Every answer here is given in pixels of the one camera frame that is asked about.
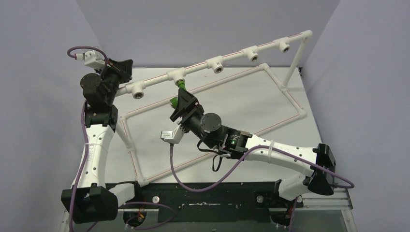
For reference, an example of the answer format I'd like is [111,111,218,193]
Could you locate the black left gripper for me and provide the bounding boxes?
[97,60,135,104]

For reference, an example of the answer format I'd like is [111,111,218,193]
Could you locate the green plastic water faucet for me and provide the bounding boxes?
[170,80,186,109]

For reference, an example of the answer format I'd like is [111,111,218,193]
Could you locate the white PVC pipe frame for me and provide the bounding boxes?
[117,30,312,186]

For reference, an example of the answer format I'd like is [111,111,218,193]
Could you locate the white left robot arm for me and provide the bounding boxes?
[61,59,143,224]

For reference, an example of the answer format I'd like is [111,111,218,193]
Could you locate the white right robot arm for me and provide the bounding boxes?
[160,88,336,206]

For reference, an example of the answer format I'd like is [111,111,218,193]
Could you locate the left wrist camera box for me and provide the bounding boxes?
[83,50,105,70]

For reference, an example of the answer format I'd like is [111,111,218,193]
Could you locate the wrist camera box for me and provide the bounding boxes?
[160,125,186,144]
[83,50,105,70]

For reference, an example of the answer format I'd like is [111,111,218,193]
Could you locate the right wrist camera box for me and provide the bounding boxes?
[160,125,186,144]

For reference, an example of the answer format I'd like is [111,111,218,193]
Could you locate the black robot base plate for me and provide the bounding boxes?
[124,182,304,226]

